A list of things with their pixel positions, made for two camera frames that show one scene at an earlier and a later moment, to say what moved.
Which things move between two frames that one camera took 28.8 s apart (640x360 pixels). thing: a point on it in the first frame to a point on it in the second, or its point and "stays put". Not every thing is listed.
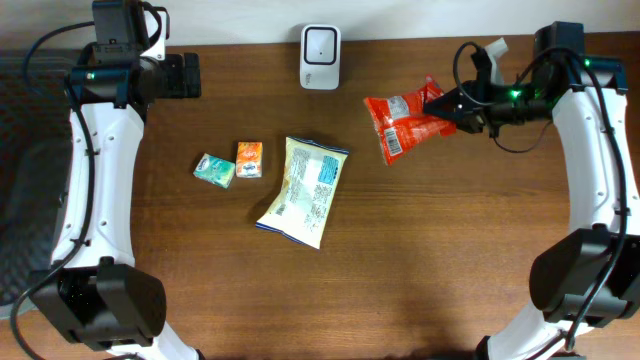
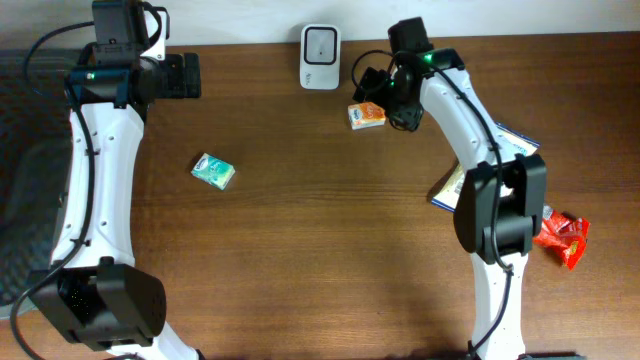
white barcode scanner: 320,57 stays put
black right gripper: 468,117 to 407,118
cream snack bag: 302,208 to 447,195
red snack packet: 401,122 to 563,233
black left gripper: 179,84 stays put
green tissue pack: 215,170 stays put
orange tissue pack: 249,155 to 366,114
